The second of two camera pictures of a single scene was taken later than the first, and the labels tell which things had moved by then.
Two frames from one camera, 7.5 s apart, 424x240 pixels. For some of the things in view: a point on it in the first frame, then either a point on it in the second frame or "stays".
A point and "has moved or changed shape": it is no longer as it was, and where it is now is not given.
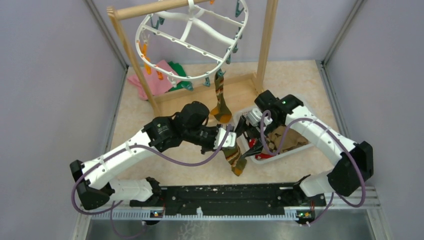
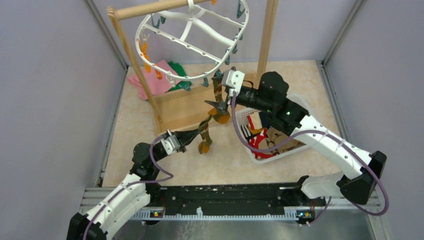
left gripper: (210, 147) → (185, 138)
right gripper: (242, 126) → (222, 105)
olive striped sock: (237, 162) has moved or changed shape
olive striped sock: (221, 113) stays
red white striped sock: (252, 142) stays
